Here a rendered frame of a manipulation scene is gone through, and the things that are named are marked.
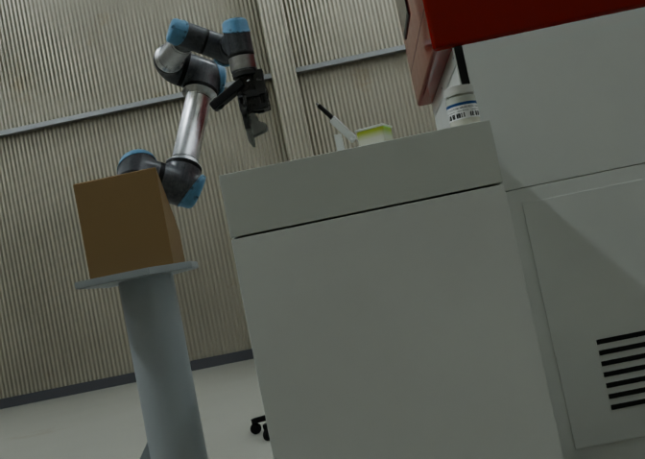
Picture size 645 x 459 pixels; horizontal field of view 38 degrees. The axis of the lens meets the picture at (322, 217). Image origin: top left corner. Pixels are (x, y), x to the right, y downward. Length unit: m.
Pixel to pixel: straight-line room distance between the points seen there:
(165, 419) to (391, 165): 1.05
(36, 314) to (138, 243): 9.39
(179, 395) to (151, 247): 0.43
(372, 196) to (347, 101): 9.44
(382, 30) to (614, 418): 9.51
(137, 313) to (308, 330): 0.75
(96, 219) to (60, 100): 9.45
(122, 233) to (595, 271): 1.30
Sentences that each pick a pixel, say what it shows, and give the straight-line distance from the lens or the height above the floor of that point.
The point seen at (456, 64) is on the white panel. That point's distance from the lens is 2.53.
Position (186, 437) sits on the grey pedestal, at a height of 0.33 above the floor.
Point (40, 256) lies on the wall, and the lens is 12.06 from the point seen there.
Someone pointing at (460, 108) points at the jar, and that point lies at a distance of 2.18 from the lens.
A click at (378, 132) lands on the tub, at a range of 2.30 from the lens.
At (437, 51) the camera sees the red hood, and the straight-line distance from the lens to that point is 2.54.
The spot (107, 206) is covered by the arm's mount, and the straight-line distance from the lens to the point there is 2.75.
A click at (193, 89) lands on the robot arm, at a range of 3.10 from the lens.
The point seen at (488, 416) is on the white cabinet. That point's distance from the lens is 2.14.
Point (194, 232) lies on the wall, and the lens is 11.56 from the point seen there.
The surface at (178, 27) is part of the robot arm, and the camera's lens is 2.75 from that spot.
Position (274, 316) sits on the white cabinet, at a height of 0.63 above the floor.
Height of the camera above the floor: 0.67
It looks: 4 degrees up
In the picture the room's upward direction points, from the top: 11 degrees counter-clockwise
